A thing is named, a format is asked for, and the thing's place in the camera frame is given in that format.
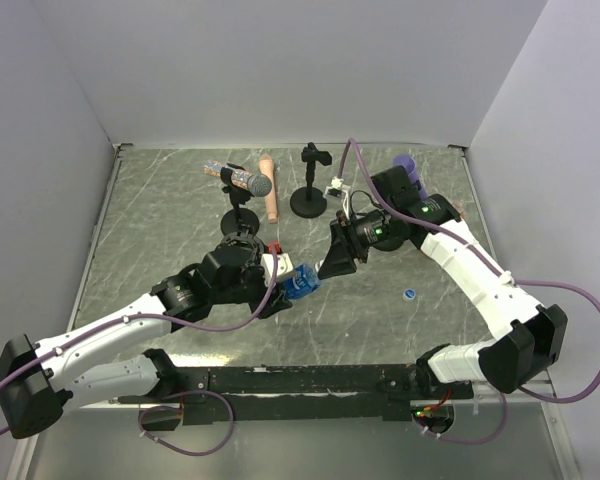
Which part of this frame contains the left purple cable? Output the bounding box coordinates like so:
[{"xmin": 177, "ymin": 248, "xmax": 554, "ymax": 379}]
[{"xmin": 0, "ymin": 249, "xmax": 281, "ymax": 442}]

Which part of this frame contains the purple microphone stand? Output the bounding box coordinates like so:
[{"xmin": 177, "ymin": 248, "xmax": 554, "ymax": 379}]
[{"xmin": 373, "ymin": 234, "xmax": 407, "ymax": 252}]

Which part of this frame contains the empty clip stand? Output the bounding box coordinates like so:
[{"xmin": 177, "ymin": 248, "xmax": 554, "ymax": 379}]
[{"xmin": 290, "ymin": 142, "xmax": 333, "ymax": 219}]

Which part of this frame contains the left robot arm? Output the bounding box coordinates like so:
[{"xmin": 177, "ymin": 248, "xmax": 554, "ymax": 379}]
[{"xmin": 0, "ymin": 245, "xmax": 294, "ymax": 439}]

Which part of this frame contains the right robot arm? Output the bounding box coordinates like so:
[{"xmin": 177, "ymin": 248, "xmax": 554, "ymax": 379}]
[{"xmin": 318, "ymin": 167, "xmax": 567, "ymax": 399}]

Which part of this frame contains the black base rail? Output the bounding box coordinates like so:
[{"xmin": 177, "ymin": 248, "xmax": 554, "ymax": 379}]
[{"xmin": 117, "ymin": 363, "xmax": 476, "ymax": 427}]

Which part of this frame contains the glitter microphone stand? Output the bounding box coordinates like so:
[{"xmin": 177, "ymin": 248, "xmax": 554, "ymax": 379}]
[{"xmin": 220, "ymin": 164, "xmax": 260, "ymax": 235}]

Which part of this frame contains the purple microphone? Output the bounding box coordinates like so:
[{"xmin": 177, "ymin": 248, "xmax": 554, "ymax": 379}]
[{"xmin": 392, "ymin": 154, "xmax": 428, "ymax": 200}]

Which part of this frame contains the pink microphone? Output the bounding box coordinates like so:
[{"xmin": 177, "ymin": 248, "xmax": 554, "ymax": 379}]
[{"xmin": 258, "ymin": 153, "xmax": 280, "ymax": 225}]

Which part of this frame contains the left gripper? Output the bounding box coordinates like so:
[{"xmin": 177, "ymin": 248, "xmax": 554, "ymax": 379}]
[{"xmin": 211, "ymin": 256, "xmax": 292, "ymax": 318}]

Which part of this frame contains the blue label water bottle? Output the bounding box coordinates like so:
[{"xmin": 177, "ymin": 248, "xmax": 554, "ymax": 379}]
[{"xmin": 283, "ymin": 263, "xmax": 322, "ymax": 301}]

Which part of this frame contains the shock mount stand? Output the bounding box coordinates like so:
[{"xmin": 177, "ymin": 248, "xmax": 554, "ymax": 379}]
[{"xmin": 218, "ymin": 228, "xmax": 269, "ymax": 262}]

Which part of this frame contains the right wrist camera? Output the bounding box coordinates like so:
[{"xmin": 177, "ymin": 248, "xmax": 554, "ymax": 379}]
[{"xmin": 325, "ymin": 176, "xmax": 351, "ymax": 218}]

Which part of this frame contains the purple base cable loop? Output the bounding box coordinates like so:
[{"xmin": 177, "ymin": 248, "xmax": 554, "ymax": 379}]
[{"xmin": 138, "ymin": 389, "xmax": 234, "ymax": 456}]

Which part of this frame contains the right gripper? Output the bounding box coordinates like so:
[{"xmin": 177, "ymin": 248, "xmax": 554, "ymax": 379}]
[{"xmin": 317, "ymin": 207, "xmax": 396, "ymax": 281}]

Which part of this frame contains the glitter microphone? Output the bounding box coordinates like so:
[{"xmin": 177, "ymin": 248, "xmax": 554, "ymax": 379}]
[{"xmin": 203, "ymin": 160, "xmax": 273, "ymax": 197}]

